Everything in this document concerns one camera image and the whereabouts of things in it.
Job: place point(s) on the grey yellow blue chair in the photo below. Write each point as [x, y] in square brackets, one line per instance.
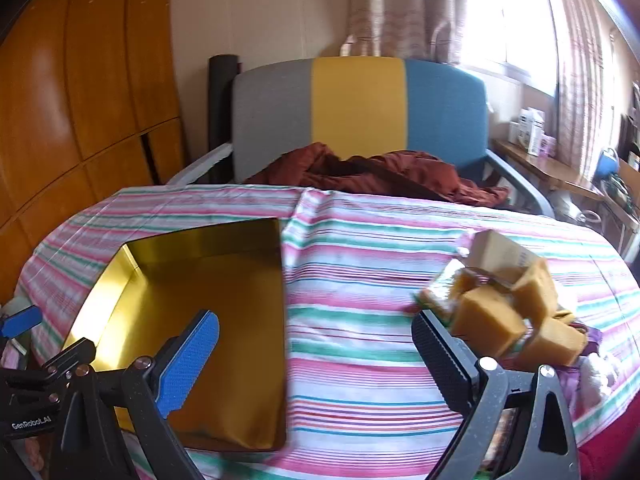
[360, 105]

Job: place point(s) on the striped tablecloth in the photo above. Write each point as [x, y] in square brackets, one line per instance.
[360, 285]

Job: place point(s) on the white plastic bag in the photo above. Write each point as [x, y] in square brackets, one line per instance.
[597, 380]

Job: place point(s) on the rust brown jacket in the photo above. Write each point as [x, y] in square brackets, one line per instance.
[380, 170]

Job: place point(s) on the patterned curtain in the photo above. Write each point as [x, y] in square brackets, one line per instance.
[580, 85]
[400, 5]

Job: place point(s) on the rectangular metal tin box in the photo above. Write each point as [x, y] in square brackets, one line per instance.
[225, 285]

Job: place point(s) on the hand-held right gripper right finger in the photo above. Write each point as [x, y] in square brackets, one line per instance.
[442, 355]

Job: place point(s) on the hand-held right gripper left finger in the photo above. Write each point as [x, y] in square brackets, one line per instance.
[192, 360]

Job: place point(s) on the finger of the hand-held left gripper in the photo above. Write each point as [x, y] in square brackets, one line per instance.
[20, 321]
[70, 352]

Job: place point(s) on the wooden wardrobe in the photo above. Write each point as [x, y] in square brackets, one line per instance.
[75, 85]

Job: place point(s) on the blue basket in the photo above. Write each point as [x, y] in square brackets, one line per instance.
[606, 165]

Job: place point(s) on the yellow sponge block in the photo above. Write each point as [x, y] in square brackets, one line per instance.
[487, 320]
[557, 342]
[537, 285]

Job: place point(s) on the small pink box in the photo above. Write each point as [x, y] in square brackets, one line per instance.
[548, 146]

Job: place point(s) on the clear packet with green print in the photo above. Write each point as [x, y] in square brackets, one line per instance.
[432, 295]

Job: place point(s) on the purple cloth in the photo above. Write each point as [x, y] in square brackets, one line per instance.
[595, 336]

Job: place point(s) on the cream cardboard box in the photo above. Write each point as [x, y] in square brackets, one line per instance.
[500, 252]

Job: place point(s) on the tall white carton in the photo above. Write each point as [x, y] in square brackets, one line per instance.
[536, 132]

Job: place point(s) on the window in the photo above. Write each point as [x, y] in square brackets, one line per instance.
[500, 10]

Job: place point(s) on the person's red garment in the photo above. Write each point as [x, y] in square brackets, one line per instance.
[610, 455]

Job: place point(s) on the wooden side desk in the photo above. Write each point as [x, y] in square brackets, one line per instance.
[555, 170]

